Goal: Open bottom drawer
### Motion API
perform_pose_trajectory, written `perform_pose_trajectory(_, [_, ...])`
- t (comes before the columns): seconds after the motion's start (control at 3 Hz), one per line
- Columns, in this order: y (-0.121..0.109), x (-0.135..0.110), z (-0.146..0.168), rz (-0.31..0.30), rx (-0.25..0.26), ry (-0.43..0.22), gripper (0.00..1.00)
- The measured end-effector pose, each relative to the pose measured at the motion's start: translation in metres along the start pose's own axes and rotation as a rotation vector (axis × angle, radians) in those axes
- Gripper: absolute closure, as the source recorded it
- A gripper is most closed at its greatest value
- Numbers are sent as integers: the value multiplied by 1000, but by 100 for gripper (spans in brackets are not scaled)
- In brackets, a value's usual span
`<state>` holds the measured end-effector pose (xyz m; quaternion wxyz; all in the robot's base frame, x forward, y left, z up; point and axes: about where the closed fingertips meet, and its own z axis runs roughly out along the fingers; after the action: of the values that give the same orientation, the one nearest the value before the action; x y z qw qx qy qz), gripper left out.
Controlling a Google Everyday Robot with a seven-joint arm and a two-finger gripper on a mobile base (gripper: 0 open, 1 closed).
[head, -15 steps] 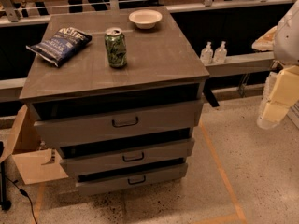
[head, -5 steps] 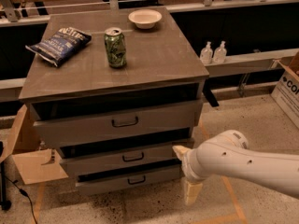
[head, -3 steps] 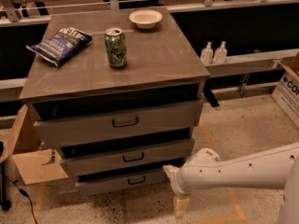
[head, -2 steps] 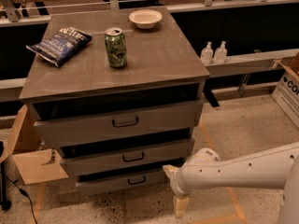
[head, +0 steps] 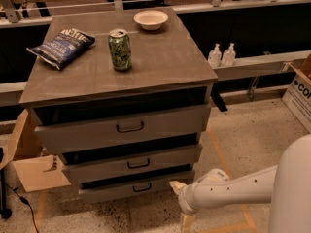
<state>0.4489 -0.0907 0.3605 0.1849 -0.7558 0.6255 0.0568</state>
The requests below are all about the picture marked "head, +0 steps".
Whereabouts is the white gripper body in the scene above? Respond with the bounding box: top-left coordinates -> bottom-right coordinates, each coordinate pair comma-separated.
178,183 -> 198,216

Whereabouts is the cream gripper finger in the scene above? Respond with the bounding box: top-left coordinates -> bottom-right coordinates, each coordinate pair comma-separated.
169,181 -> 186,195
180,213 -> 196,233

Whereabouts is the grey bottom drawer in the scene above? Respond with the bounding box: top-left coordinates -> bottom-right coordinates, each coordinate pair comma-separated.
79,164 -> 195,204

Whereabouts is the grey drawer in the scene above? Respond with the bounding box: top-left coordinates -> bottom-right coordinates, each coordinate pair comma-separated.
79,164 -> 195,204
62,144 -> 202,183
35,104 -> 211,154

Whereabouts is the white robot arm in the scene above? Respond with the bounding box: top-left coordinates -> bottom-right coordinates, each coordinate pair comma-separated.
169,134 -> 311,233

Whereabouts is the grey middle drawer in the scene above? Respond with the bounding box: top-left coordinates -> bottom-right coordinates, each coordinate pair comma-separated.
62,144 -> 202,183

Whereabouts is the grey drawer cabinet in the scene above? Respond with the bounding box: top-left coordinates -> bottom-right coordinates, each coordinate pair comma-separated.
18,6 -> 219,205

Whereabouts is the grey top drawer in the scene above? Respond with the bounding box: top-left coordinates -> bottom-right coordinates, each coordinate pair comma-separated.
35,104 -> 211,154

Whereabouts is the left clear sanitizer bottle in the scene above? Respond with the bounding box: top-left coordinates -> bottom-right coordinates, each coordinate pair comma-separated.
208,44 -> 222,67

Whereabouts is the clear sanitizer bottle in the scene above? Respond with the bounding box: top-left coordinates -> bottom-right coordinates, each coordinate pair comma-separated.
222,43 -> 236,66
208,44 -> 222,67

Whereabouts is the right clear sanitizer bottle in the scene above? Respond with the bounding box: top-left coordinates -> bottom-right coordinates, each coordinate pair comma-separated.
222,43 -> 236,66

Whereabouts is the white printed cardboard box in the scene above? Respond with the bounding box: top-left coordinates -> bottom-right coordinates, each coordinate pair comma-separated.
282,54 -> 311,132

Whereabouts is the green soda can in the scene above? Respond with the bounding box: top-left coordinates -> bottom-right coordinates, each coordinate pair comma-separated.
108,29 -> 131,71

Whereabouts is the brown cardboard box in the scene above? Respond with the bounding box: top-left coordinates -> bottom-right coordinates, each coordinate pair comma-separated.
1,110 -> 70,192

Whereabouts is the white bowl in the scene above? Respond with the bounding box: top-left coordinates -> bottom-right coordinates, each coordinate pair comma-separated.
133,10 -> 168,31

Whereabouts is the black stand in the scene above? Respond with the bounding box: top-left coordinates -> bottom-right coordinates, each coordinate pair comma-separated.
0,147 -> 14,220

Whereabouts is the blue chip bag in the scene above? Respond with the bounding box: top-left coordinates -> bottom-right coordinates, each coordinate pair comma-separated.
27,28 -> 95,71

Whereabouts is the grey metal railing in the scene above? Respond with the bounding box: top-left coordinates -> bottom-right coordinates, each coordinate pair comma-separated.
0,0 -> 311,107

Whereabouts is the black cable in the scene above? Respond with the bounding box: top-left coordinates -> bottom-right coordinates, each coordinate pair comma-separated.
5,183 -> 41,233

